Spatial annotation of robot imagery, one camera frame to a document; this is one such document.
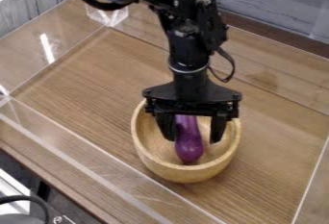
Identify purple toy eggplant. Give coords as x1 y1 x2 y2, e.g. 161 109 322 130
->
175 114 204 163

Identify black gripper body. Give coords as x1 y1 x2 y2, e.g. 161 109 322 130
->
143 67 242 119

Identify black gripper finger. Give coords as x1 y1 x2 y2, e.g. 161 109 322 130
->
155 113 176 141
210 115 226 143

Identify clear acrylic corner bracket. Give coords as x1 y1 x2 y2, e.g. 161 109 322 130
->
84 5 128 27

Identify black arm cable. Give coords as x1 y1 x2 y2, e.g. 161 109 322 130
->
207 46 236 84

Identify clear acrylic enclosure walls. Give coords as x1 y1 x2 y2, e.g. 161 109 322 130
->
0 0 329 224

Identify black cable bottom left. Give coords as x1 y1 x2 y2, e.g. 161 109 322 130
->
0 194 46 224

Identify oval wooden bowl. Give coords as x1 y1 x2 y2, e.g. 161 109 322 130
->
131 101 242 184

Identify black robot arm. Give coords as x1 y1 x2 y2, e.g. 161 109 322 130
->
83 0 242 143

